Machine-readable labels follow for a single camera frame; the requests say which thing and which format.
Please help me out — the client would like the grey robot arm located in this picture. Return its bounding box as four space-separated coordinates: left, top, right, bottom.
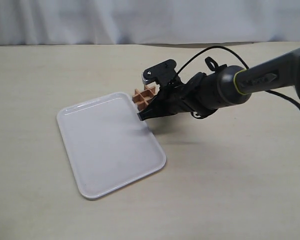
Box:
138 48 300 121

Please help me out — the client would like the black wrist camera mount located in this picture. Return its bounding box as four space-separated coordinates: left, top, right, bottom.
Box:
141 59 181 87

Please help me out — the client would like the white backdrop curtain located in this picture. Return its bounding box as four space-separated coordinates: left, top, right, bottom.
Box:
0 0 300 45

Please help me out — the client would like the notched wooden piece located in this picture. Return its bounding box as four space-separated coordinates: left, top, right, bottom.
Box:
141 90 156 103
132 94 152 111
140 85 156 106
132 88 145 106

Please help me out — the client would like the white plastic tray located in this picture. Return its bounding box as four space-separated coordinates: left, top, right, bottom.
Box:
56 92 167 200

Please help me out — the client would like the black cable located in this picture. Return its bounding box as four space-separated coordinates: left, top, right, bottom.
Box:
176 46 300 131

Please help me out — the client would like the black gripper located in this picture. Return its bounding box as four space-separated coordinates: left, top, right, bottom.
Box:
137 72 215 121

